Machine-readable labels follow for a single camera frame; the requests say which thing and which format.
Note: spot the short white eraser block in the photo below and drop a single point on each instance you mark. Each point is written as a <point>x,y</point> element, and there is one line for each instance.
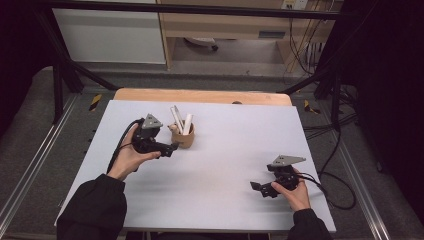
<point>188,124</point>

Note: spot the white power strip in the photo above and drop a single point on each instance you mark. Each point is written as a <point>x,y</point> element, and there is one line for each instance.
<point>295,4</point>

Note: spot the dark curtain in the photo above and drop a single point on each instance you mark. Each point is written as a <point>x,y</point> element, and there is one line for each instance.
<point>390,83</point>
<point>20,50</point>

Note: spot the long white pen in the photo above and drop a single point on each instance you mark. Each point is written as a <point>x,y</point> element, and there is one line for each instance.
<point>179,118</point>

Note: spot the aluminium floor rail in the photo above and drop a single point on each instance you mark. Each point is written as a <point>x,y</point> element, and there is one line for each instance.
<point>363,200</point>
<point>36,160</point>

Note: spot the light wooden desk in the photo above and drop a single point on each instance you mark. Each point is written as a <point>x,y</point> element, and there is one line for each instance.
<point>226,25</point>

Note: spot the person's left hand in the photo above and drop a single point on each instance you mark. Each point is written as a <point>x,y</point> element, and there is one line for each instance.
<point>128,161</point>

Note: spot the person's right hand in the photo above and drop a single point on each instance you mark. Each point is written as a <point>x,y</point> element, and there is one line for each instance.
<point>295,198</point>

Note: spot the black horizontal frame bar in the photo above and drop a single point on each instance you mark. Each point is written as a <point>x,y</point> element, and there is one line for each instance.
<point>200,10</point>

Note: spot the brown cup with animal figure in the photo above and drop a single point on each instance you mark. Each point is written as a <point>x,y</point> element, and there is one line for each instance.
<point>183,140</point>

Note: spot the white table board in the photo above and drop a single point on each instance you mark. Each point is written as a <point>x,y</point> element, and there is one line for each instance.
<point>233,133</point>

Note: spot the white cabinet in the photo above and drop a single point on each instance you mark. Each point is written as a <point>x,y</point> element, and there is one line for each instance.
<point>110,36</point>

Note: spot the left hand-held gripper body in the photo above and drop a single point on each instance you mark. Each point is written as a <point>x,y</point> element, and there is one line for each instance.
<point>146,140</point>

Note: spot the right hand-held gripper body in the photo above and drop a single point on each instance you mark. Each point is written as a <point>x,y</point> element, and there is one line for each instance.
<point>286,178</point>

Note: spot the yellow black tape strip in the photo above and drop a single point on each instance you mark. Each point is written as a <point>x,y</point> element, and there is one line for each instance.
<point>95,102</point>
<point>310,107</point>

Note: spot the black metal stand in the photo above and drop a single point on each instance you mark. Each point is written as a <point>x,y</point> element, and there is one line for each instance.
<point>336,100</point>
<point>58,86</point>

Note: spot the office chair wheel base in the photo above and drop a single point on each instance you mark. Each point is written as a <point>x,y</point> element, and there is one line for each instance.
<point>201,41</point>

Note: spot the wooden table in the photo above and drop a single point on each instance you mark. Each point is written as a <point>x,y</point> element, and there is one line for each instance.
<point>200,96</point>

